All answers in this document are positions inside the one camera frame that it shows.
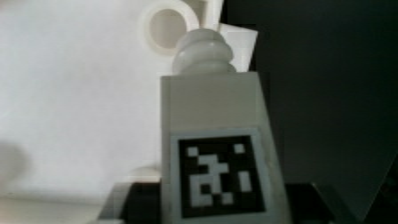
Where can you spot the white square tabletop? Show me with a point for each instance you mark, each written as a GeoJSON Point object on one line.
{"type": "Point", "coordinates": [85, 53]}

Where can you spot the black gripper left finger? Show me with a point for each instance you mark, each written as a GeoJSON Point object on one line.
{"type": "Point", "coordinates": [131, 204]}

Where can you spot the white front obstacle wall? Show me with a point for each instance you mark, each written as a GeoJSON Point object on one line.
{"type": "Point", "coordinates": [35, 212]}

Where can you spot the white table leg with tag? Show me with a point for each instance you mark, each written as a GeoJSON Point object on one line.
{"type": "Point", "coordinates": [222, 186]}

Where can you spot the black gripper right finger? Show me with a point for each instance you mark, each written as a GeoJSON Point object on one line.
{"type": "Point", "coordinates": [318, 207]}

